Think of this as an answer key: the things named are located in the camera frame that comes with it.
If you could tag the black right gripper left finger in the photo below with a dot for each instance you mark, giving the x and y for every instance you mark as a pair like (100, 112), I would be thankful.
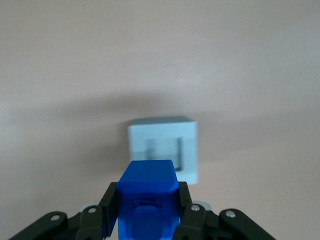
(85, 225)

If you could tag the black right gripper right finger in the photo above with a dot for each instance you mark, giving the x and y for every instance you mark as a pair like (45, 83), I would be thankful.
(212, 227)

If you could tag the blue plastic part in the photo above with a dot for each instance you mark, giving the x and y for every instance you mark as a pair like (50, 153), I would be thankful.
(147, 190)

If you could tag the gray square base block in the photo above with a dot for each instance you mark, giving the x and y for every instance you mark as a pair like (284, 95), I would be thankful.
(162, 130)

